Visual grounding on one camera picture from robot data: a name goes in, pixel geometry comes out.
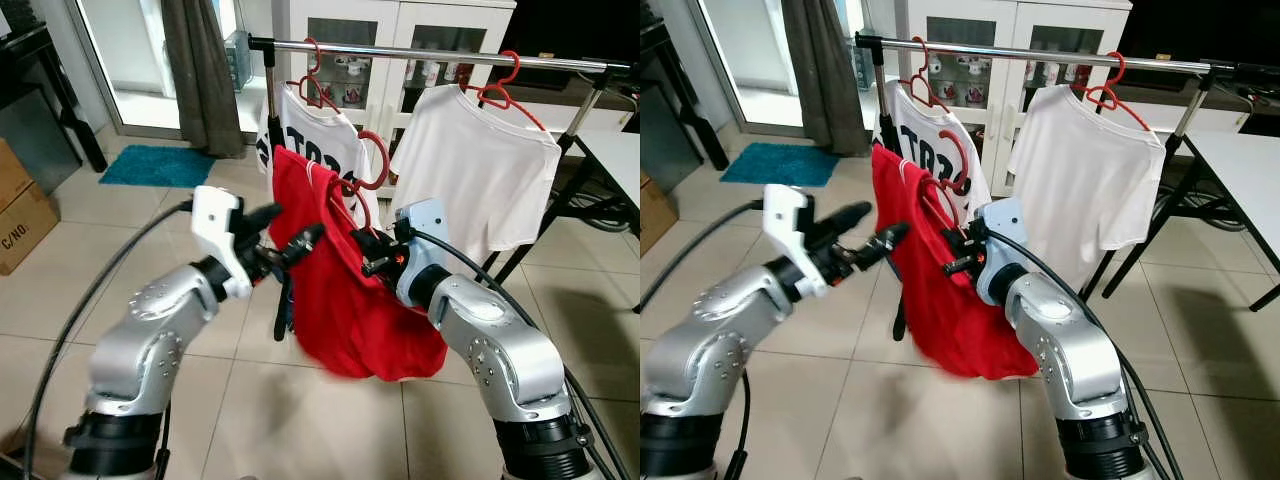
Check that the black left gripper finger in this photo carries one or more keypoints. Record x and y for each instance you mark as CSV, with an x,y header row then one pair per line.
x,y
265,217
303,242
885,245
848,220

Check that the red t-shirt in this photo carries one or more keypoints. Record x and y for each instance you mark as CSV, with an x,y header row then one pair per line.
x,y
340,320
950,320

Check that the red plastic clothes hanger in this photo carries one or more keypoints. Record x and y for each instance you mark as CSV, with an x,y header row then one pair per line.
x,y
968,165
492,97
1100,97
387,165
318,92
925,88

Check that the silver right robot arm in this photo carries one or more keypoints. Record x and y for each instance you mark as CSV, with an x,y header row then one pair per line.
x,y
1075,350
500,350

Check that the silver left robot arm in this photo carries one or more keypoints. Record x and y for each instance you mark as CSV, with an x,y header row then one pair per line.
x,y
140,340
700,340

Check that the teal floor rug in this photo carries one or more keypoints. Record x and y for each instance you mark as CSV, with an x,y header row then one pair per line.
x,y
155,167
780,165

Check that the white t-shirt black lettering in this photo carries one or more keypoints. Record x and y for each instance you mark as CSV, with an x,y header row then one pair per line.
x,y
320,130
935,125

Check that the plain white t-shirt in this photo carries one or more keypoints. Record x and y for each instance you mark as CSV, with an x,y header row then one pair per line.
x,y
470,170
1080,180

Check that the grey curtain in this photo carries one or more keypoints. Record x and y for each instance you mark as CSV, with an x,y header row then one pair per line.
x,y
820,80
200,80

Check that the metal clothes rack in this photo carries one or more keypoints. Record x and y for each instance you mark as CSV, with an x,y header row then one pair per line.
x,y
1000,51
400,53

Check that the glass sliding door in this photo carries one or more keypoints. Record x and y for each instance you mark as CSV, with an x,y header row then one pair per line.
x,y
125,60
745,60

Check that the printed brown cardboard box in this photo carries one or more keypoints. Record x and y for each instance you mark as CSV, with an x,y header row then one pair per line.
x,y
25,235
655,215

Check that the black desk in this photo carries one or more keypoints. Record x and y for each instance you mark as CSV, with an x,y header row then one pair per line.
x,y
40,140
665,140

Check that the white glass-door cabinet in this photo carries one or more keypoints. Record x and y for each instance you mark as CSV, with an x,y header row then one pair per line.
x,y
392,20
1012,20

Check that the white table black legs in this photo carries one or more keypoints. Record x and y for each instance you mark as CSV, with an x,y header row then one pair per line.
x,y
618,160
1245,175

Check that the plain brown cardboard box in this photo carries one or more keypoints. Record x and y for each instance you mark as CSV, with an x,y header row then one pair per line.
x,y
12,170

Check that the black television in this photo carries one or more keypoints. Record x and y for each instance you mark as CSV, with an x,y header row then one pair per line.
x,y
1200,25
570,30

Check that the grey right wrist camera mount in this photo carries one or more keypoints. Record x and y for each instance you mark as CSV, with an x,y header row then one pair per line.
x,y
1005,225
425,225

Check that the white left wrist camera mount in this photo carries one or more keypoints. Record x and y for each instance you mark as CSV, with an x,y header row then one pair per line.
x,y
790,215
215,215

